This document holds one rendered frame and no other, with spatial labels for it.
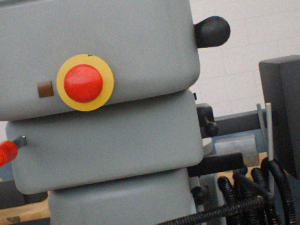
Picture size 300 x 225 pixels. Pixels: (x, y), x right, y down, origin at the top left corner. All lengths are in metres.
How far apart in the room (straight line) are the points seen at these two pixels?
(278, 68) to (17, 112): 0.56
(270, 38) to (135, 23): 4.53
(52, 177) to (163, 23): 0.25
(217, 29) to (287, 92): 0.43
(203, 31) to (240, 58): 4.45
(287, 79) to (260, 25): 4.06
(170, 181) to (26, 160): 0.19
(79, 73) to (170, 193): 0.27
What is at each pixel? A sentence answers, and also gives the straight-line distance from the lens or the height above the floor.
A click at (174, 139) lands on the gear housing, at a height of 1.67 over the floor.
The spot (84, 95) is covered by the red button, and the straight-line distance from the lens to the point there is 0.68.
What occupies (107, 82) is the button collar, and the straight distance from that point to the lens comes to 0.71.
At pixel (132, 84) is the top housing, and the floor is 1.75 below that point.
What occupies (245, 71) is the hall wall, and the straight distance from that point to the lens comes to 5.21.
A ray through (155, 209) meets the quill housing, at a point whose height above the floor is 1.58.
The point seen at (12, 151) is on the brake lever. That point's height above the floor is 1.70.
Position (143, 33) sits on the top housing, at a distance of 0.73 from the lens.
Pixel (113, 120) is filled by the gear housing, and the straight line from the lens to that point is 0.82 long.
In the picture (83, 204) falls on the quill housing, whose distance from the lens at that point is 0.88.
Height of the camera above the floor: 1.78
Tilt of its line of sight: 4 degrees down
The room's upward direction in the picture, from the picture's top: 10 degrees counter-clockwise
